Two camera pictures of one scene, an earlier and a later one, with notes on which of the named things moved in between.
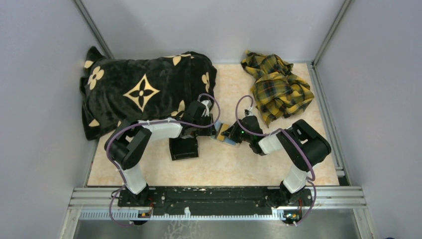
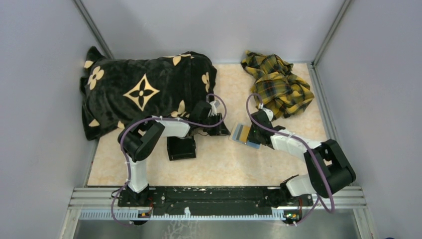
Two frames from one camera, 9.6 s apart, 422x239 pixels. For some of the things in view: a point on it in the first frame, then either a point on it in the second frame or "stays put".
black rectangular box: x=181 y=148 stays put
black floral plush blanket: x=116 y=91 stays put
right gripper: x=231 y=132 to x=251 y=137
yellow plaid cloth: x=277 y=92 stays put
